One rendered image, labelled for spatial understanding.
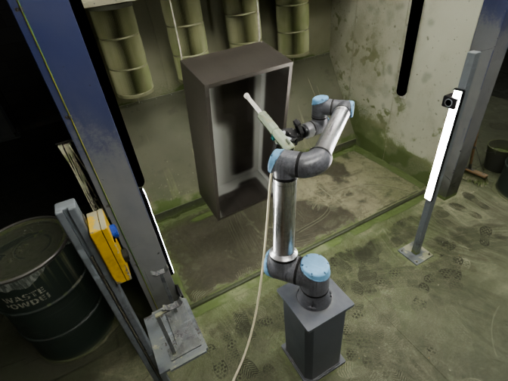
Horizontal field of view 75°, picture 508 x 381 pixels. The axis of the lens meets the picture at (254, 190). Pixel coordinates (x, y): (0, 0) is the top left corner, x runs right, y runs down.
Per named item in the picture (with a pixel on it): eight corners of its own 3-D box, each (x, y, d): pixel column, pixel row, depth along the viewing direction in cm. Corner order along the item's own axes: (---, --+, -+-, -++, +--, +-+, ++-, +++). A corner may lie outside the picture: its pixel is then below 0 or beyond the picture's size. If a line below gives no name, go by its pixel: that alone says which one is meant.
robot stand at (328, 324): (345, 362, 214) (354, 304, 176) (307, 388, 204) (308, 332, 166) (317, 325, 236) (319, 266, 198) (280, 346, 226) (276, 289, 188)
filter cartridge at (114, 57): (140, 93, 325) (112, -4, 274) (167, 98, 308) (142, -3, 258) (110, 107, 301) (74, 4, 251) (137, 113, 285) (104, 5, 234)
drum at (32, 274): (24, 371, 228) (-60, 293, 176) (52, 301, 274) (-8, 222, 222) (109, 354, 233) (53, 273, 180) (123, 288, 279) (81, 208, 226)
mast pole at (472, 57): (410, 252, 281) (467, 51, 184) (414, 250, 283) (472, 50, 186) (415, 256, 278) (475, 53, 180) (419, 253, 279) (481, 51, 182)
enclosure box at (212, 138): (199, 193, 287) (179, 60, 200) (258, 170, 309) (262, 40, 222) (218, 221, 267) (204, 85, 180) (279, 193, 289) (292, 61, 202)
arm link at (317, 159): (324, 165, 133) (357, 95, 179) (295, 161, 138) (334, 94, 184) (323, 187, 141) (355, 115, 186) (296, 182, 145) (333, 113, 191)
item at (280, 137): (288, 171, 188) (296, 144, 170) (281, 175, 187) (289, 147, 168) (246, 118, 211) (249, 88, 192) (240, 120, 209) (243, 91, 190)
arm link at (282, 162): (292, 290, 172) (297, 159, 136) (261, 280, 179) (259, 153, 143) (301, 271, 184) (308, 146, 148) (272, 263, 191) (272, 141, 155)
